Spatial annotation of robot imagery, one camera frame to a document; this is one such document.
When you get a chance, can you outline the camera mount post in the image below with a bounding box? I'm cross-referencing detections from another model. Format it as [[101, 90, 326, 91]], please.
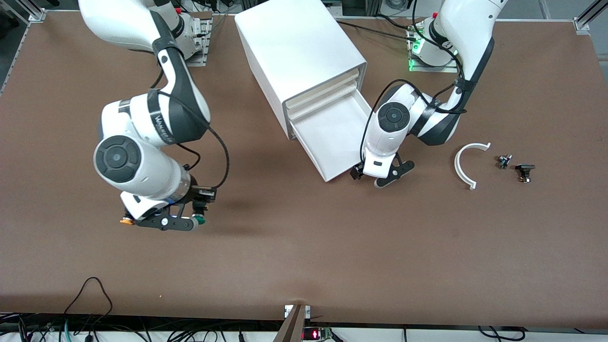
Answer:
[[273, 304, 312, 342]]

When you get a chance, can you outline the white curved plastic arc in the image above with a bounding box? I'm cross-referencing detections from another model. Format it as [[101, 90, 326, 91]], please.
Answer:
[[454, 142, 492, 190]]

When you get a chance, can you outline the small black bracket part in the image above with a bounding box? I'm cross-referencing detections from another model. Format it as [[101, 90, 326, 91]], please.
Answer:
[[515, 164, 536, 184]]

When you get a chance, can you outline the thick black table cable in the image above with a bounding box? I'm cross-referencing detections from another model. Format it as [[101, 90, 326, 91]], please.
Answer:
[[336, 20, 421, 43]]

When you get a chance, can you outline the small device with red light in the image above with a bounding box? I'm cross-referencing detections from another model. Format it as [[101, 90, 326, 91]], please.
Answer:
[[302, 327, 334, 341]]

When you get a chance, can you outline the thin black looped cable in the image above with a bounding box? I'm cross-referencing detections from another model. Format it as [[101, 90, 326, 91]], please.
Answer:
[[64, 277, 114, 318]]

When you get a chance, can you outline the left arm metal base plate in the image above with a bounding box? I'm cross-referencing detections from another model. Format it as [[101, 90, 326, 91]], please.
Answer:
[[408, 21, 459, 73]]

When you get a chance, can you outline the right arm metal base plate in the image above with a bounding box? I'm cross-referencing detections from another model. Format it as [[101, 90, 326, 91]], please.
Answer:
[[183, 12, 212, 67]]

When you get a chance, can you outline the aluminium frame profile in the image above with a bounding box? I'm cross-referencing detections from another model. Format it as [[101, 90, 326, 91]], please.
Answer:
[[573, 0, 608, 32], [19, 0, 47, 22]]

